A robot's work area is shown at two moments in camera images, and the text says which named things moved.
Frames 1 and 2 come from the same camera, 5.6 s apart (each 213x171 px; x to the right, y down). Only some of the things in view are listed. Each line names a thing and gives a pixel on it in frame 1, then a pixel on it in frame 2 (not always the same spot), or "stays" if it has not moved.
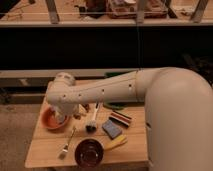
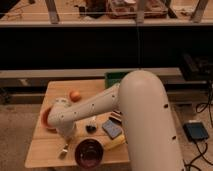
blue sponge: x=112 y=129 stays
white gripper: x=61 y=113 -> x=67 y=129
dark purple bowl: x=89 y=153 stays
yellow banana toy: x=119 y=140 stays
